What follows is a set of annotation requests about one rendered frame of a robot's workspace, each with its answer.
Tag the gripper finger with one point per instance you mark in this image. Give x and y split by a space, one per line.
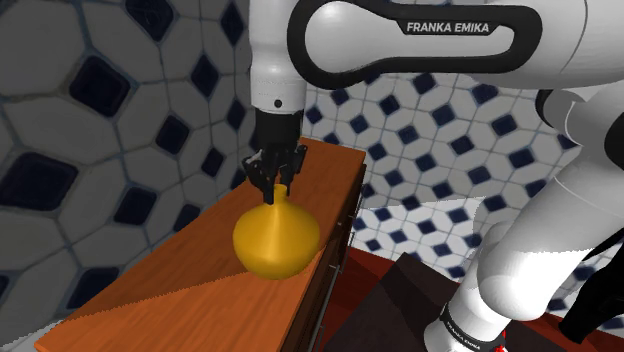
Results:
292 166
261 175

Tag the yellow round vase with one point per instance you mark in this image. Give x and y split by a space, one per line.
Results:
276 239

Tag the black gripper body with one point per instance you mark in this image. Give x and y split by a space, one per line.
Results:
278 129

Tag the dark robot stand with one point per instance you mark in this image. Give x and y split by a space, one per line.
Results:
390 312

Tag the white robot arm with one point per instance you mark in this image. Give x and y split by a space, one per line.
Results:
536 244

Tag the brown wooden chest of drawers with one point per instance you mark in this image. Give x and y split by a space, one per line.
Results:
195 302

